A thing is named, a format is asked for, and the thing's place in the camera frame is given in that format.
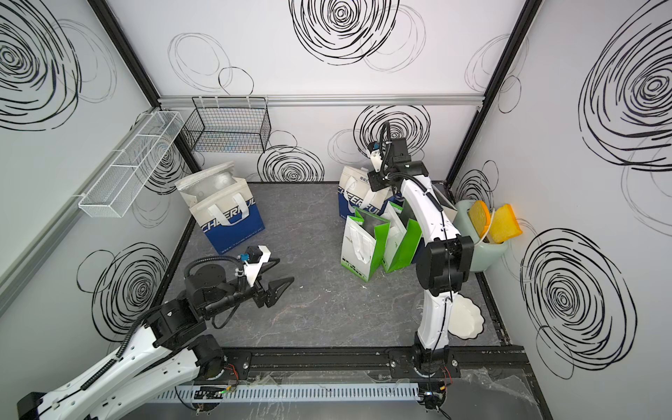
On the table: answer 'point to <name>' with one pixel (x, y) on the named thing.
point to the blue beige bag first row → (223, 205)
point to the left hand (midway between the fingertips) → (284, 270)
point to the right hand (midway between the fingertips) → (375, 176)
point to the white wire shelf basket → (113, 192)
